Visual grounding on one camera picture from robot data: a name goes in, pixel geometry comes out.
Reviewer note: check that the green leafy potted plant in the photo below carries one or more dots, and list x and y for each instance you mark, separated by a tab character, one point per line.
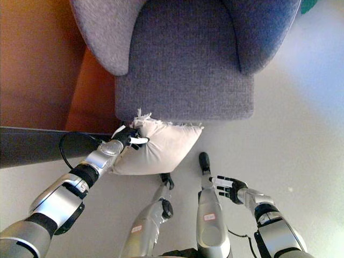
306	6

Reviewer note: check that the white fringed pillow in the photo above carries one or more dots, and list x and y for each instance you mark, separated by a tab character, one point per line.
161	150

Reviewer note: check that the silver robot leg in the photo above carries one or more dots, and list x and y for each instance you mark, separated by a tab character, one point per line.
150	223
211	215

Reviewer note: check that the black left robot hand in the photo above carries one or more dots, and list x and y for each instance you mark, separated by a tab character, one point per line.
128	137

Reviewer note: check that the dark grey curved panel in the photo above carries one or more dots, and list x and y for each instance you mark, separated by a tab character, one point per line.
40	146

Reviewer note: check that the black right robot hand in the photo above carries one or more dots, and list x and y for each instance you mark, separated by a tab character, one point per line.
228	186

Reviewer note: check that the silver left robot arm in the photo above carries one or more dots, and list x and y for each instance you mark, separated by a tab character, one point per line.
59	196

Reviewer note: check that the silver right robot leg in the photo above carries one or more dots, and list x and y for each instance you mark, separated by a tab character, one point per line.
211	215

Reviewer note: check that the silver left robot leg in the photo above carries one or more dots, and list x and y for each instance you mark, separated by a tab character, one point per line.
150	223

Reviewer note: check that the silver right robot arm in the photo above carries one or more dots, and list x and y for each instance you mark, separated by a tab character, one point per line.
271	225

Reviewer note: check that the grey fabric tub armchair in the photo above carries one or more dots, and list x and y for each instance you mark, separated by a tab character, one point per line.
185	59

